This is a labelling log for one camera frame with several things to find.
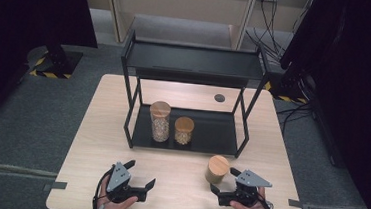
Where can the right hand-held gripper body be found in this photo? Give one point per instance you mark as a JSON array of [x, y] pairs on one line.
[[249, 179]]

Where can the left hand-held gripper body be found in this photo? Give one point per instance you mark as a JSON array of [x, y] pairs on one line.
[[119, 179]]

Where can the short glass jar wooden lid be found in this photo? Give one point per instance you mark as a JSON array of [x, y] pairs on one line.
[[183, 131], [217, 168]]

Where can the tall glass jar wooden lid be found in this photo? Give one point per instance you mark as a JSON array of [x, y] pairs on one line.
[[159, 122]]

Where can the black metal two-tier shelf rack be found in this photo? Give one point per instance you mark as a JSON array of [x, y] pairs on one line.
[[193, 60]]

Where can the grey tape strip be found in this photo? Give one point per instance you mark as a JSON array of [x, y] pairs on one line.
[[295, 203], [56, 186]]

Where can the black round table grommet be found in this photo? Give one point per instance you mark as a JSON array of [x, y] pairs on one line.
[[219, 98]]

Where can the stand base with striped tape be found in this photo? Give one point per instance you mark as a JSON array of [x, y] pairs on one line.
[[290, 91], [59, 64]]

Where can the dark curtain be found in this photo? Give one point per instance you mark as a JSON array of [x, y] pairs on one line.
[[359, 81], [29, 22]]

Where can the beige desk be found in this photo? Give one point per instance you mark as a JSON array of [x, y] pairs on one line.
[[181, 4]]

